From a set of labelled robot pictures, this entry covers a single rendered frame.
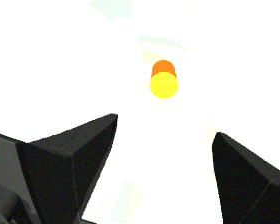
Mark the orange marker cap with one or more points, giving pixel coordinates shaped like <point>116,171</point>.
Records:
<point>163,83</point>

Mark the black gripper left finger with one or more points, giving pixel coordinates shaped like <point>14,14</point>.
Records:
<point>55,176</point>

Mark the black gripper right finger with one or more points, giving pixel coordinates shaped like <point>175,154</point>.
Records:
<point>248,186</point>

